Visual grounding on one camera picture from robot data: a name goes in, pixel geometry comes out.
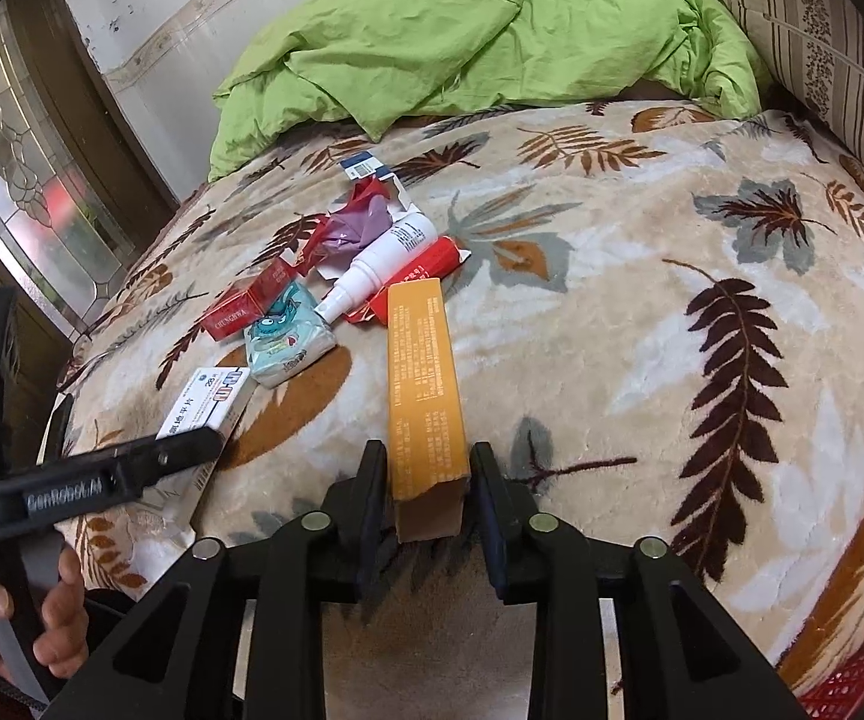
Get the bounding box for red plastic wrapper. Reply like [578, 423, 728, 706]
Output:
[346, 235, 472, 327]

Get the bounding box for red plastic basket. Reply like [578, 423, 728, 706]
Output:
[799, 619, 864, 720]

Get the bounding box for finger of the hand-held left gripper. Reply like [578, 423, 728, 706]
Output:
[121, 431, 224, 497]

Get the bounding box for crumpled red wrapper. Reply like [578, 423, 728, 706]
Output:
[293, 178, 395, 278]

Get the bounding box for long orange carton box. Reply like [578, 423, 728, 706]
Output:
[387, 277, 472, 545]

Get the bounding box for light blue tissue packet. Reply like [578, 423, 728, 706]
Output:
[243, 281, 337, 389]

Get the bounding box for white and blue small box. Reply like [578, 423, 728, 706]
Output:
[336, 152, 389, 182]

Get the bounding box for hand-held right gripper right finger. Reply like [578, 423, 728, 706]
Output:
[469, 441, 812, 720]

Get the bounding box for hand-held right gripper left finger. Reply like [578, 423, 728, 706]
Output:
[42, 439, 389, 720]

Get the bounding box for purple plastic bag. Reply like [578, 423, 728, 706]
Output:
[327, 195, 395, 260]

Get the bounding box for striped pillow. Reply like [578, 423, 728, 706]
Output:
[721, 0, 864, 200]

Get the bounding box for red cigarette box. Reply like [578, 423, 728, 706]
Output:
[202, 255, 298, 342]

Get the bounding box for person's left hand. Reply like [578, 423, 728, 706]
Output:
[0, 547, 92, 683]

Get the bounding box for white medicine box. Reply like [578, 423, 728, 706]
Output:
[132, 366, 257, 541]

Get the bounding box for stained glass door panel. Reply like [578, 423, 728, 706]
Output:
[0, 0, 137, 331]

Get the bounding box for leaf print blanket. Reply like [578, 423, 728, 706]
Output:
[57, 101, 864, 720]

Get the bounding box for white spray bottle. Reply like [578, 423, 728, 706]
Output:
[314, 211, 439, 323]

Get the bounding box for brown wooden door frame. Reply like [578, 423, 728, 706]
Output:
[0, 0, 182, 406]

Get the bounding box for torn white carton piece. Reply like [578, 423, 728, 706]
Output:
[376, 171, 416, 224]

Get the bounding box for green quilt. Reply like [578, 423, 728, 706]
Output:
[208, 0, 774, 182]

